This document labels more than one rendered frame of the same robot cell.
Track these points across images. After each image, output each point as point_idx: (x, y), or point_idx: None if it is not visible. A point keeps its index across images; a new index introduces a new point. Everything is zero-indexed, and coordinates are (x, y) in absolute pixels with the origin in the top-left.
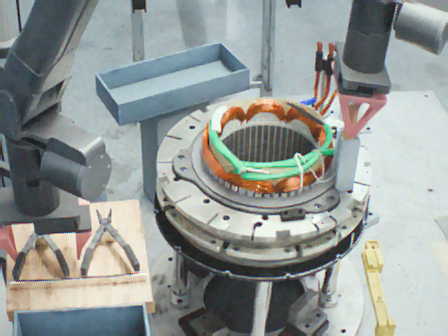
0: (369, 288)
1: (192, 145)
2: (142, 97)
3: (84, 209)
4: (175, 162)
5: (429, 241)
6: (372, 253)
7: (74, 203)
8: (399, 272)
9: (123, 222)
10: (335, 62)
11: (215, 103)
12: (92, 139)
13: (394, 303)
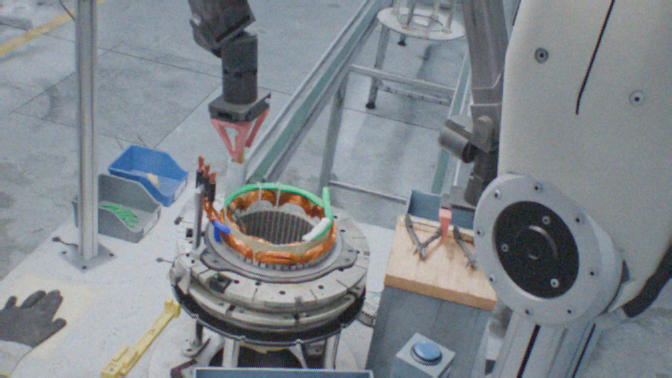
0: (149, 345)
1: (332, 265)
2: (341, 370)
3: (445, 203)
4: (353, 257)
5: (43, 362)
6: (120, 361)
7: (454, 192)
8: (106, 348)
9: (402, 261)
10: (255, 112)
11: (284, 301)
12: (454, 117)
13: (139, 329)
